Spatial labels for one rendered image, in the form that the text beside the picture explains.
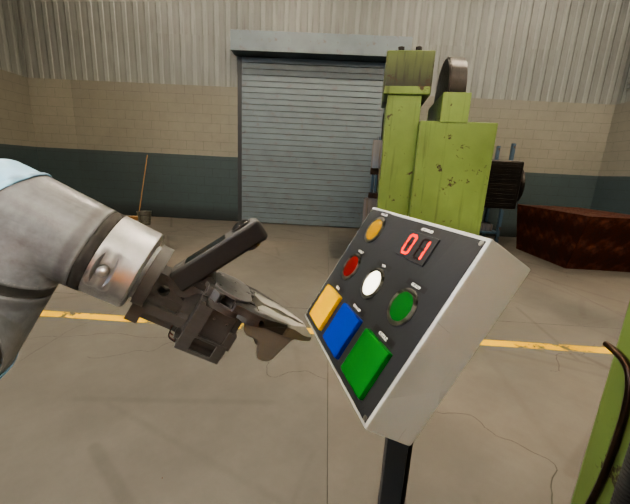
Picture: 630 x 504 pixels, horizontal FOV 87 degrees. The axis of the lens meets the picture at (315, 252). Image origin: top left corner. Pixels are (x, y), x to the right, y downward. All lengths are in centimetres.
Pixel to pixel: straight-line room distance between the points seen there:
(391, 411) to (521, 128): 873
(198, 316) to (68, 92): 975
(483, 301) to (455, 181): 441
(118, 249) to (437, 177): 457
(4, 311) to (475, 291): 49
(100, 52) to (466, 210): 828
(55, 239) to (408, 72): 477
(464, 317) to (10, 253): 47
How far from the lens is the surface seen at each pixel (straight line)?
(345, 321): 57
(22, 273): 40
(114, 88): 948
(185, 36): 900
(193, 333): 40
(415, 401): 48
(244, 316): 38
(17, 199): 39
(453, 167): 483
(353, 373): 50
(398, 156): 483
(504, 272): 47
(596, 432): 60
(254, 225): 38
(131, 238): 38
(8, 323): 42
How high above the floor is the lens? 127
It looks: 14 degrees down
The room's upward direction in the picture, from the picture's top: 3 degrees clockwise
